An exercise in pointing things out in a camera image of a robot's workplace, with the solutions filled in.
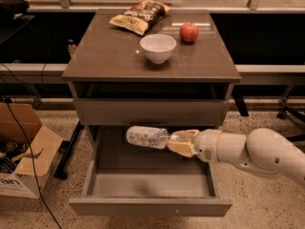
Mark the open grey middle drawer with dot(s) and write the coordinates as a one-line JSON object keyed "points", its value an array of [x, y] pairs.
{"points": [[126, 180]]}

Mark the cardboard box with items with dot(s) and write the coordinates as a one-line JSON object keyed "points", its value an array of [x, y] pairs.
{"points": [[27, 170]]}

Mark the black bag on desk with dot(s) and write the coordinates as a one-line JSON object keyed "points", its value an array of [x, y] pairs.
{"points": [[11, 10]]}

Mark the red apple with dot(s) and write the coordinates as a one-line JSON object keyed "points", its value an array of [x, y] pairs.
{"points": [[189, 32]]}

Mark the black table leg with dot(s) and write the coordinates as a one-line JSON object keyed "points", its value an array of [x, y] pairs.
{"points": [[65, 150]]}

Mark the brown yellow chip bag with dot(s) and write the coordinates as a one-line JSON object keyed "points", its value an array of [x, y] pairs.
{"points": [[140, 17]]}

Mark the white ceramic bowl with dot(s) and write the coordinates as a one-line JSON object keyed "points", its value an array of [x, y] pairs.
{"points": [[158, 48]]}

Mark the clear plastic water bottle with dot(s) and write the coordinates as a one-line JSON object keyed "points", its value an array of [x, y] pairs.
{"points": [[147, 137]]}

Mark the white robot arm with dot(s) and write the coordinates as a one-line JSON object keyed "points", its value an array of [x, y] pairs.
{"points": [[263, 152]]}

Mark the closed grey top drawer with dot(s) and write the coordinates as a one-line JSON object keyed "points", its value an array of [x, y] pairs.
{"points": [[153, 113]]}

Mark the grey drawer cabinet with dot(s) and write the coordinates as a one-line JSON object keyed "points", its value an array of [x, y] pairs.
{"points": [[109, 64]]}

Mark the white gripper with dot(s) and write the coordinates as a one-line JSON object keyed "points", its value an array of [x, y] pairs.
{"points": [[207, 144]]}

